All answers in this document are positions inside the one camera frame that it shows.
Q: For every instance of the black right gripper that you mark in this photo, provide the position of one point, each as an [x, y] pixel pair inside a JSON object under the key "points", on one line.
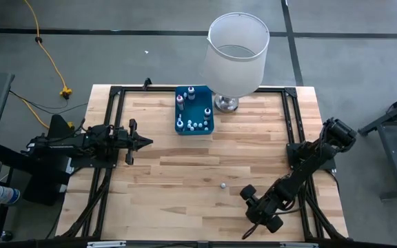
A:
{"points": [[260, 210]]}

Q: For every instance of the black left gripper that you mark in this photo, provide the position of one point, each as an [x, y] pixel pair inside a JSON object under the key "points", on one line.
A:
{"points": [[129, 141]]}

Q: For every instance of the large bottle blue cap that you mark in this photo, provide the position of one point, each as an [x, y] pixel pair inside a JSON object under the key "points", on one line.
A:
{"points": [[180, 124]]}

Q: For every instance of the large bottle purple cap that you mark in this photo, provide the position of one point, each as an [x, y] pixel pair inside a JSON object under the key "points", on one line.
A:
{"points": [[191, 92]]}

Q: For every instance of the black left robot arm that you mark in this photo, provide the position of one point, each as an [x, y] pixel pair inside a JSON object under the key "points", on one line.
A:
{"points": [[64, 143]]}

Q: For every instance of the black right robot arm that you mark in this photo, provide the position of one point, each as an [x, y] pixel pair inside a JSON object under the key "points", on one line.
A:
{"points": [[305, 167]]}

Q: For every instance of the black clamp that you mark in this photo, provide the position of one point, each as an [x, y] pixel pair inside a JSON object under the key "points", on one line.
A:
{"points": [[147, 83]]}

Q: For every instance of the blue plastic bin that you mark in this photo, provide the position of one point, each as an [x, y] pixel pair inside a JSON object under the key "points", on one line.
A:
{"points": [[198, 103]]}

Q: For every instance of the black equipment stand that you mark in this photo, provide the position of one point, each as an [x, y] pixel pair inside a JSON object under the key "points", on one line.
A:
{"points": [[43, 186]]}

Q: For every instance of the silver table lamp white shade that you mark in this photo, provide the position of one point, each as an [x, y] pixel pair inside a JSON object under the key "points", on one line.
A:
{"points": [[236, 69]]}

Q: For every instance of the white canister blue band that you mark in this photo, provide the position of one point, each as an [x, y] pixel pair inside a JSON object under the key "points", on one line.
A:
{"points": [[7, 195]]}

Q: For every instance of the black caster wheel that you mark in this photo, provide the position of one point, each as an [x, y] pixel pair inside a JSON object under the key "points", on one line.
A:
{"points": [[7, 236]]}

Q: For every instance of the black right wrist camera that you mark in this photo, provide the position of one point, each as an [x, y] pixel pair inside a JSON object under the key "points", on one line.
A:
{"points": [[282, 191]]}

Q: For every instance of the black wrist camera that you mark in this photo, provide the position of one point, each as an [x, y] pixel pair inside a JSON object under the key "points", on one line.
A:
{"points": [[282, 191], [101, 134]]}

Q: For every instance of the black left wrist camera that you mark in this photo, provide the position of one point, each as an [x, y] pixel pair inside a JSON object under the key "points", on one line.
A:
{"points": [[101, 134]]}

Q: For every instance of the silver frame bracket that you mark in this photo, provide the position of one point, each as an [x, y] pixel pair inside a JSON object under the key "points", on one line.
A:
{"points": [[298, 245], [107, 244]]}

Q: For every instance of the black aluminium table frame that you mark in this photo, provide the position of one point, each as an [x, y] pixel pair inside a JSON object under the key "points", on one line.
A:
{"points": [[289, 91]]}

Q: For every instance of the black metal workbench frame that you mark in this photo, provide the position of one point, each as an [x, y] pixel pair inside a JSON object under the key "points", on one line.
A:
{"points": [[391, 144]]}

